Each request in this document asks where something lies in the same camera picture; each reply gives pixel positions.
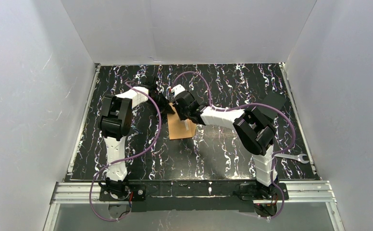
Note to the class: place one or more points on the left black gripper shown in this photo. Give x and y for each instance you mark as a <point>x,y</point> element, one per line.
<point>162,102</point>

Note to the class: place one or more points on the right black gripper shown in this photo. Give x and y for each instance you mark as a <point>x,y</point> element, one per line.
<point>184,113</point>

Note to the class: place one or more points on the orange paper envelope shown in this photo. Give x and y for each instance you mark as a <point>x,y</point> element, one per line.
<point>177,128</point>

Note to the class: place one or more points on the beige ornate letter sheet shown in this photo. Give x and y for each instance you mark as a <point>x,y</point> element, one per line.
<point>186,123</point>

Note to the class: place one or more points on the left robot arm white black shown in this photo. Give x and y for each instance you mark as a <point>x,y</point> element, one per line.
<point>116,118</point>

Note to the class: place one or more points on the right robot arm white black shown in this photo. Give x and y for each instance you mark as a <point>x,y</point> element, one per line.
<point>250,124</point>

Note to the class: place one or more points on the black square pad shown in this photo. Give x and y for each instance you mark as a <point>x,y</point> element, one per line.
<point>274,100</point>

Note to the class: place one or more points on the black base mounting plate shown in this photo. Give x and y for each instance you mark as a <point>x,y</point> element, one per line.
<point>188,195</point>

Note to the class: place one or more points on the silver open-end wrench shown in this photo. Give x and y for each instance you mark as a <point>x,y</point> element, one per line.
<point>302,158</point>

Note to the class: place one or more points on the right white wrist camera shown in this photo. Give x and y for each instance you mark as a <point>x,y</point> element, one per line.
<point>176,90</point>

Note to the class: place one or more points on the aluminium frame rail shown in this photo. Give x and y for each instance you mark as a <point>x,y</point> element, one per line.
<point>197,173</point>

